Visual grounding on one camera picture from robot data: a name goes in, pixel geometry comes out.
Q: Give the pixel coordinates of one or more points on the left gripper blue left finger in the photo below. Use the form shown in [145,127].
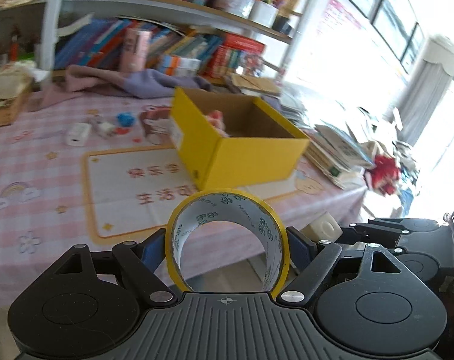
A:
[153,252]

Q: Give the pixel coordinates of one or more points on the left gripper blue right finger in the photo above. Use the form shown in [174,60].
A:
[302,249]

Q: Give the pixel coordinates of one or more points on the yellow tape roll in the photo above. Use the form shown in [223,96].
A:
[242,217]

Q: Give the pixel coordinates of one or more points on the yellow cardboard box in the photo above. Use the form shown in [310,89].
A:
[263,146]

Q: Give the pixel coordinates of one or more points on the small white plug charger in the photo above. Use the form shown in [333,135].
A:
[103,128]

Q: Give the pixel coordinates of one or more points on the blue plastic bag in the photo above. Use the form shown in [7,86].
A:
[125,119]

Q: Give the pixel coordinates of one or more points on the pink plush pig toy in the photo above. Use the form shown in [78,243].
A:
[215,119]

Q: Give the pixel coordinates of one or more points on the white square charger block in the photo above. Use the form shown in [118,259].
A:
[324,227]

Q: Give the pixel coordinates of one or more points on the stack of books and papers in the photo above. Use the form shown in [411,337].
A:
[347,144]

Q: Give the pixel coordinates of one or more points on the pink checked tablecloth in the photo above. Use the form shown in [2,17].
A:
[122,188]

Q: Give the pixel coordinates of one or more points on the brown envelope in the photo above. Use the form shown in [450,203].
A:
[257,84]

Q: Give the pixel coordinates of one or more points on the orange white box lower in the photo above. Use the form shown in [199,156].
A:
[178,71]

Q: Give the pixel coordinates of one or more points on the orange white box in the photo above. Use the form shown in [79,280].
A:
[178,71]
[173,61]

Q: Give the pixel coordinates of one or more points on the pink purple cloth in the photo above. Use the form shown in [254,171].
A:
[148,84]

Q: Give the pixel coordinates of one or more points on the orange white box upper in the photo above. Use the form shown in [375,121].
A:
[173,61]

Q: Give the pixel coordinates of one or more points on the pink cylindrical device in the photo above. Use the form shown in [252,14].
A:
[135,50]

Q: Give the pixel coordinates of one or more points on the row of blue books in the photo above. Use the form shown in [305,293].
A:
[88,42]

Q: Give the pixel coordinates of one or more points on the red dictionary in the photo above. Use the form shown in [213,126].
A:
[235,41]

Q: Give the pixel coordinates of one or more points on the white tissue pack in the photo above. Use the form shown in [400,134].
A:
[16,77]

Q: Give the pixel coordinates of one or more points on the white bookshelf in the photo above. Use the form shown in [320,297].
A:
[44,15]

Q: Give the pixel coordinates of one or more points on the white pen holder box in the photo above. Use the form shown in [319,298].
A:
[263,13]

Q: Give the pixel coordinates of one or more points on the alphabet wall poster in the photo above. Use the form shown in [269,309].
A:
[336,15]

